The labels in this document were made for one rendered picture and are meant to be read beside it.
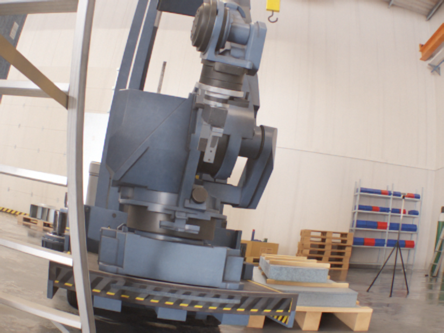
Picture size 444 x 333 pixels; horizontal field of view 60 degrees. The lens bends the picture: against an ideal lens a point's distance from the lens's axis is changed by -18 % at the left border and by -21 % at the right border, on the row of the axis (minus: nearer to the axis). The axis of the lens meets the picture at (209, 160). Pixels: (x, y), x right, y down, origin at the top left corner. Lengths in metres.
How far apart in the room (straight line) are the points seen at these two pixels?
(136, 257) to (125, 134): 0.43
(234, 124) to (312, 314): 1.46
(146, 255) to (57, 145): 10.66
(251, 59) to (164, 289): 0.78
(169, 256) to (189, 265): 0.08
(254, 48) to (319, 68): 10.74
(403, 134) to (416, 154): 0.68
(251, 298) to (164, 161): 0.57
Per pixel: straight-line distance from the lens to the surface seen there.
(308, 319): 2.70
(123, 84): 2.43
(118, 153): 1.64
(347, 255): 10.35
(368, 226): 11.01
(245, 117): 1.63
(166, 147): 1.58
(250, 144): 1.71
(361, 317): 2.79
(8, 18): 2.10
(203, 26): 1.26
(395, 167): 11.93
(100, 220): 2.30
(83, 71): 1.12
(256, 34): 1.32
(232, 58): 1.29
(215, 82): 1.29
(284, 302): 1.64
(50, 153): 12.25
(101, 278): 1.50
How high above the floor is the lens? 0.56
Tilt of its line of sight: 9 degrees up
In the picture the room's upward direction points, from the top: 8 degrees clockwise
